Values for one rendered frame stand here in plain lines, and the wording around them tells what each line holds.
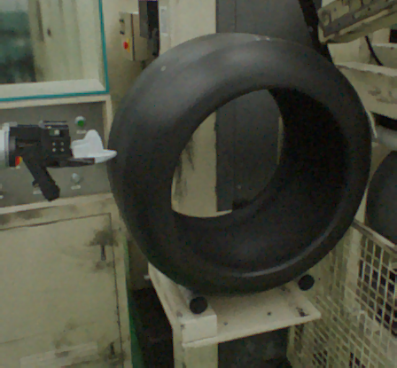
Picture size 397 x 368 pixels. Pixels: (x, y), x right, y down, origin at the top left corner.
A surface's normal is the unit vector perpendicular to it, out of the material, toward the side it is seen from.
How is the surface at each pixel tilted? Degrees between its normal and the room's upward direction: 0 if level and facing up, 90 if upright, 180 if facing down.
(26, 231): 90
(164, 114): 63
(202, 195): 90
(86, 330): 90
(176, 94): 57
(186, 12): 90
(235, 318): 0
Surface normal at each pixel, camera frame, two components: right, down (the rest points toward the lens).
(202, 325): 0.30, 0.31
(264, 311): -0.02, -0.94
